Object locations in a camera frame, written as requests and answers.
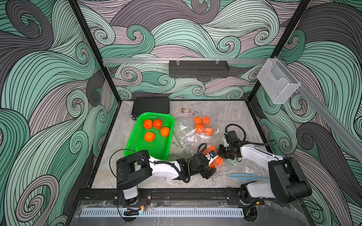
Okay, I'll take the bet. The black hard case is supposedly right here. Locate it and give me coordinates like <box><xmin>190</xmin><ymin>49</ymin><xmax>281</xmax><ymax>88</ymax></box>
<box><xmin>131</xmin><ymin>97</ymin><xmax>170</xmax><ymax>120</ymax></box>

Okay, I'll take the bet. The aluminium wall rail back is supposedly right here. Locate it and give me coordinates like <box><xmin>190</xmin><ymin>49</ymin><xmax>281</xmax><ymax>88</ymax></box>
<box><xmin>102</xmin><ymin>57</ymin><xmax>267</xmax><ymax>65</ymax></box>

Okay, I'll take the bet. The green plastic basket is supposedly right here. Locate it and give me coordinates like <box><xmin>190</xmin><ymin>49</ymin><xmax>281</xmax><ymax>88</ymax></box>
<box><xmin>124</xmin><ymin>113</ymin><xmax>175</xmax><ymax>161</ymax></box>

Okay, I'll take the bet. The white slotted cable duct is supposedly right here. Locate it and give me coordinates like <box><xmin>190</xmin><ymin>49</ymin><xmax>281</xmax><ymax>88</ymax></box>
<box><xmin>79</xmin><ymin>207</ymin><xmax>244</xmax><ymax>218</ymax></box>

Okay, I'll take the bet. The aluminium wall rail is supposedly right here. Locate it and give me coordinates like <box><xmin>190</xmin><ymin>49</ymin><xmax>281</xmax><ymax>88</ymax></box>
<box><xmin>102</xmin><ymin>57</ymin><xmax>267</xmax><ymax>65</ymax></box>
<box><xmin>274</xmin><ymin>56</ymin><xmax>362</xmax><ymax>162</ymax></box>

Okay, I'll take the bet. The orange fruit taken out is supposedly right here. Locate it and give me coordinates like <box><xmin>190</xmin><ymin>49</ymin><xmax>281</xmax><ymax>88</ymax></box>
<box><xmin>143</xmin><ymin>119</ymin><xmax>153</xmax><ymax>130</ymax></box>

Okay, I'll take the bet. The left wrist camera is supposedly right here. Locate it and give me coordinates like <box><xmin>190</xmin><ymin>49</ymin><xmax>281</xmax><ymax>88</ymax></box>
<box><xmin>206</xmin><ymin>150</ymin><xmax>218</xmax><ymax>165</ymax></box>

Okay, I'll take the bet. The black wall tray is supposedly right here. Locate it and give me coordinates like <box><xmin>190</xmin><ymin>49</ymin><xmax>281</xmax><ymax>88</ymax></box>
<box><xmin>169</xmin><ymin>61</ymin><xmax>230</xmax><ymax>80</ymax></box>

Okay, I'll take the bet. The blue-zip bag of oranges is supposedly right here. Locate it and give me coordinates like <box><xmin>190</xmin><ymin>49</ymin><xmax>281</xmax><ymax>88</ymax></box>
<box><xmin>218</xmin><ymin>160</ymin><xmax>270</xmax><ymax>181</ymax></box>

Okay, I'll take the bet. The small card box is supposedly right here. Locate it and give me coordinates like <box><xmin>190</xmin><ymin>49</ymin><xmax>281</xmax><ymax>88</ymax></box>
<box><xmin>181</xmin><ymin>108</ymin><xmax>192</xmax><ymax>115</ymax></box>

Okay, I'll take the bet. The aluminium wall rail right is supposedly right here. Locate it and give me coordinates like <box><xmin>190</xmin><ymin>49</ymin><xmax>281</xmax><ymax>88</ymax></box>
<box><xmin>274</xmin><ymin>56</ymin><xmax>362</xmax><ymax>162</ymax></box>

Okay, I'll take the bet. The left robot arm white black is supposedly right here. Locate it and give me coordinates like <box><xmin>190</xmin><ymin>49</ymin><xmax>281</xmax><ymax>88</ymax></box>
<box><xmin>112</xmin><ymin>143</ymin><xmax>222</xmax><ymax>201</ymax></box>

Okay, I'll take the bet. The green-zip bag of oranges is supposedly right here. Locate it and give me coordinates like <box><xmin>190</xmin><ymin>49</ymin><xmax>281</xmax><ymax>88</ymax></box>
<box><xmin>174</xmin><ymin>135</ymin><xmax>229</xmax><ymax>183</ymax></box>

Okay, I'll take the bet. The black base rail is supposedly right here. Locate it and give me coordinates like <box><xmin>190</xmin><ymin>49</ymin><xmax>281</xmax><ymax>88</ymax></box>
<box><xmin>74</xmin><ymin>187</ymin><xmax>300</xmax><ymax>206</ymax></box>

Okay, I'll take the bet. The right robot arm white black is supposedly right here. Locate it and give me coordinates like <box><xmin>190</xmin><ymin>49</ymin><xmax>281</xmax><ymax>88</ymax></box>
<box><xmin>218</xmin><ymin>123</ymin><xmax>313</xmax><ymax>205</ymax></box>

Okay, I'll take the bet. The clear acrylic wall holder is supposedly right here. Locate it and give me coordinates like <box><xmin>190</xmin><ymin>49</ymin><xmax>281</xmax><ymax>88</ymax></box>
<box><xmin>257</xmin><ymin>58</ymin><xmax>300</xmax><ymax>104</ymax></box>

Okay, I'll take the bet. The orange fruit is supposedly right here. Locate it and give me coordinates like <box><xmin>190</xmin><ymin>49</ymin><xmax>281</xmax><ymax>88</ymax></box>
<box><xmin>160</xmin><ymin>127</ymin><xmax>171</xmax><ymax>137</ymax></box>
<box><xmin>153</xmin><ymin>119</ymin><xmax>163</xmax><ymax>130</ymax></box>
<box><xmin>144</xmin><ymin>131</ymin><xmax>155</xmax><ymax>143</ymax></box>

